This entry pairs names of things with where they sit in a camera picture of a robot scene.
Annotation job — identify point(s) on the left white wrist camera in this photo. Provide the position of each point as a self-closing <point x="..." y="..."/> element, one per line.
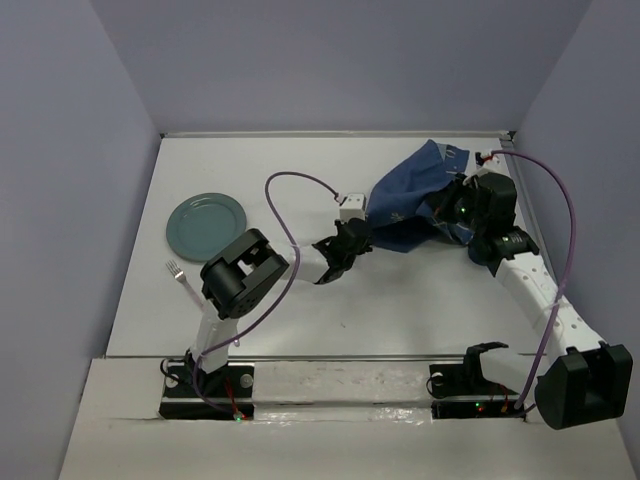
<point x="352" y="206"/>

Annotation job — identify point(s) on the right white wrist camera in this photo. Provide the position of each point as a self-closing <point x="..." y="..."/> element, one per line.
<point x="486" y="163"/>

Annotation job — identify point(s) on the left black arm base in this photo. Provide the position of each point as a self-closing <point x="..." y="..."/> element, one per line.
<point x="224" y="395"/>

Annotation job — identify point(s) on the teal green plate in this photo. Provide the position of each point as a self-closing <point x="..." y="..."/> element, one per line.
<point x="203" y="225"/>

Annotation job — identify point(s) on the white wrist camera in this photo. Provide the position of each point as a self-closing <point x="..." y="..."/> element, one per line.
<point x="486" y="163"/>
<point x="352" y="206"/>

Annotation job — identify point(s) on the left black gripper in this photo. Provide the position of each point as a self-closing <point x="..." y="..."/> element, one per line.
<point x="363" y="248"/>

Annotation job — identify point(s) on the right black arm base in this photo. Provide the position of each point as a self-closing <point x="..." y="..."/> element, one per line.
<point x="484" y="384"/>

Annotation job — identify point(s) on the pink-handled fork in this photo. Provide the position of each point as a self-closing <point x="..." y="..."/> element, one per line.
<point x="180" y="276"/>

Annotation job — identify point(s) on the blue fish-print placemat cloth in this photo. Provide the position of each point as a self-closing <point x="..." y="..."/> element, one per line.
<point x="397" y="211"/>

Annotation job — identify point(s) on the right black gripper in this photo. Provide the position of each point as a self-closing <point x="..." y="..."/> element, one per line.
<point x="444" y="212"/>

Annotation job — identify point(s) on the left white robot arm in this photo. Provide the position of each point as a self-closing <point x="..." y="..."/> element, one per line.
<point x="241" y="276"/>

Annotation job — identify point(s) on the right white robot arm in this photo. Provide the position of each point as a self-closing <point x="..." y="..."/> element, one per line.
<point x="576" y="377"/>

